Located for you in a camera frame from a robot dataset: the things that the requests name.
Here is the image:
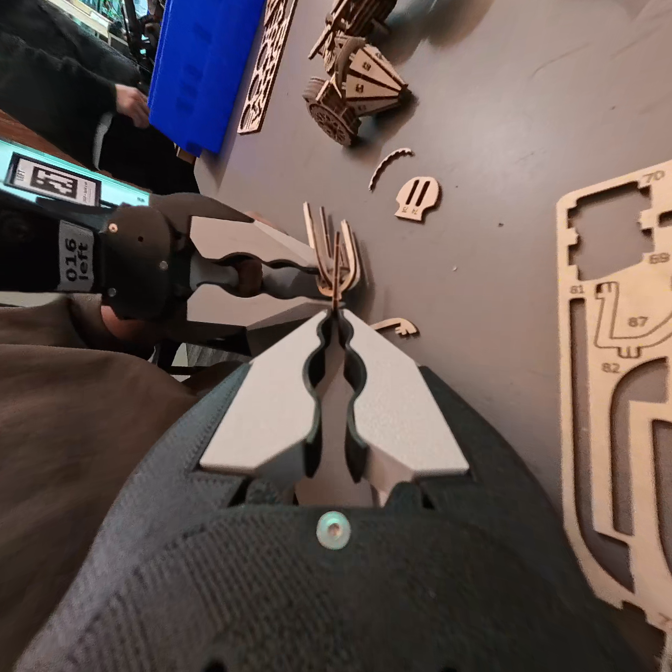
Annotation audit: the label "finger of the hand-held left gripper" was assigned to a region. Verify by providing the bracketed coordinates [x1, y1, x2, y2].
[189, 215, 327, 272]
[190, 276, 345, 343]

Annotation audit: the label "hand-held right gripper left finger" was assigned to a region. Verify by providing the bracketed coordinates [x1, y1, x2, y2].
[198, 309, 336, 499]

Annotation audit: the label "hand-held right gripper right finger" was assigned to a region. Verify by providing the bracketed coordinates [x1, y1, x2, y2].
[337, 309, 470, 506]

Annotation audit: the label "wooden slatted frame piece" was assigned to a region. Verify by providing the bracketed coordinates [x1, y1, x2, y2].
[315, 219, 364, 312]

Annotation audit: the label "thin wooden piece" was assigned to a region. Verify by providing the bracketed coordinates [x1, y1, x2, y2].
[330, 232, 342, 317]

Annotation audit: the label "grey desk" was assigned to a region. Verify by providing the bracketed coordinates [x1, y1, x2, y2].
[194, 0, 672, 636]

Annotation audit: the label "thin wooden strip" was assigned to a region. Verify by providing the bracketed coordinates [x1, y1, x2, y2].
[316, 206, 333, 263]
[302, 202, 322, 271]

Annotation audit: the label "small wooden hook piece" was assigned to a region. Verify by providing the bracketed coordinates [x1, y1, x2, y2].
[371, 317, 421, 338]

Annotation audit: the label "wooden puzzle sheet round holes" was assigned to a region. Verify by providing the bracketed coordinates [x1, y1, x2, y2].
[236, 0, 298, 135]

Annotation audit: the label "curved toothed wooden arc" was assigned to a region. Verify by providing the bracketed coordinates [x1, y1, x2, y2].
[369, 148, 415, 191]

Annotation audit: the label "narrow wooden puzzle sheet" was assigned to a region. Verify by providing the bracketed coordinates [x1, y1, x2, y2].
[556, 159, 672, 633]

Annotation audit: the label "round slotted wooden piece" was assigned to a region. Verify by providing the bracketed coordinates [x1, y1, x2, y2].
[395, 177, 443, 224]

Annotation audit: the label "blue plastic bin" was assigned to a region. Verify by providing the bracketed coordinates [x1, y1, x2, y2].
[148, 0, 267, 154]

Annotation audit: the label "wooden sidecar model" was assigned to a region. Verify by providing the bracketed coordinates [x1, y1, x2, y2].
[302, 33, 413, 149]

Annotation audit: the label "wooden motorcycle model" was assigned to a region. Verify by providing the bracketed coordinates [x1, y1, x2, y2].
[309, 0, 398, 60]

